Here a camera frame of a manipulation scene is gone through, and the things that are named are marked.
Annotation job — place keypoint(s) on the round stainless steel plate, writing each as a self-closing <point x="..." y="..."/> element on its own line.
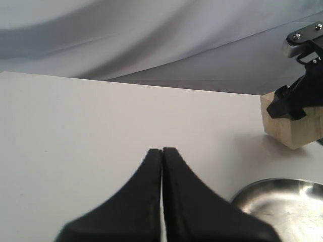
<point x="293" y="207"/>

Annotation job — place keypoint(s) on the grey backdrop curtain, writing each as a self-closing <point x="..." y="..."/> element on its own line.
<point x="228" y="46"/>

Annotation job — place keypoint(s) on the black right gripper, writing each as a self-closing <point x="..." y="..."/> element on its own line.
<point x="305" y="92"/>

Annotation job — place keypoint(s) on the grey fluffy towel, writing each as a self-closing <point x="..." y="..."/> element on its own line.
<point x="320" y="141"/>

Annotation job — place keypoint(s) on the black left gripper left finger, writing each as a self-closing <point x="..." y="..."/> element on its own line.
<point x="131" y="214"/>

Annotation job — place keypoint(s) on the light wooden cube block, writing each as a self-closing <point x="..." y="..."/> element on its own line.
<point x="292" y="133"/>

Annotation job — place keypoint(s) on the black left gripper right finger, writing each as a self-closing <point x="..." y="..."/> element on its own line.
<point x="193" y="212"/>

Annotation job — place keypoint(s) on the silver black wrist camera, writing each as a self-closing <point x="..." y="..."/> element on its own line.
<point x="305" y="40"/>

